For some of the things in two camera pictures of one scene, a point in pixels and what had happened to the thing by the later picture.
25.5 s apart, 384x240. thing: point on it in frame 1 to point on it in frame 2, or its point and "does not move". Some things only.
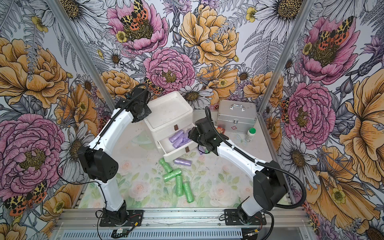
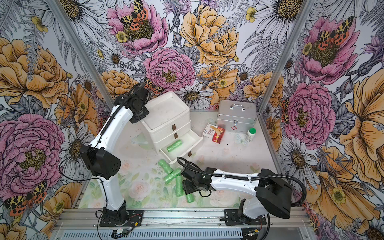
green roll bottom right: (189, 194) does not move
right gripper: (192, 135) to (187, 189)
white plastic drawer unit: (167, 118) does not move
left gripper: (148, 112) does not move
